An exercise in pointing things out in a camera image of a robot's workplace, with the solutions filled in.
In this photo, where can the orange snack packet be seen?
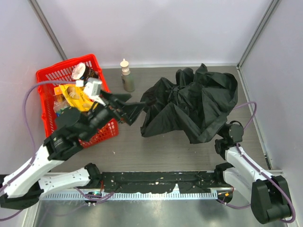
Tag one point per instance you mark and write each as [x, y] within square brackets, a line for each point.
[57, 91]

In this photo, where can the black folding umbrella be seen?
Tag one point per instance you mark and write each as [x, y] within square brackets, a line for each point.
[198, 104]

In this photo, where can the yellow Lay's chips bag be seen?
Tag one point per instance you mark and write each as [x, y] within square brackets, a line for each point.
[76, 97]

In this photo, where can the red plastic basket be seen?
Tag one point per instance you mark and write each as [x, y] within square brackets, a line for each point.
[62, 71]

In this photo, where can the blue green snack packet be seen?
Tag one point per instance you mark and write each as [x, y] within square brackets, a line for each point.
[59, 108]

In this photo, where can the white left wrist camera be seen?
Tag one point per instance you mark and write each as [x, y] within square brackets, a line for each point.
[92, 88]

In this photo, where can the black ice cream tub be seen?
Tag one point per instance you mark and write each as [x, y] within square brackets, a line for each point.
[82, 72]

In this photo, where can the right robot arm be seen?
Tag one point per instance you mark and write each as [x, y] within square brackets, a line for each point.
[267, 194]

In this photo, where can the beige squeeze bottle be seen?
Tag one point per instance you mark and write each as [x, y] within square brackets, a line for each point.
[127, 79]

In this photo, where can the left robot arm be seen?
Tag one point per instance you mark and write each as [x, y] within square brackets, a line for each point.
[24, 189]

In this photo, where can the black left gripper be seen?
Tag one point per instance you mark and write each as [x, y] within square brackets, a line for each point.
[116, 109]

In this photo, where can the white slotted cable duct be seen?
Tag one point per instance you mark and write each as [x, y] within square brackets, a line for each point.
[72, 195]

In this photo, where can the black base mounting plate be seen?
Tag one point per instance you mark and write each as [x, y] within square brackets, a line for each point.
[158, 182]

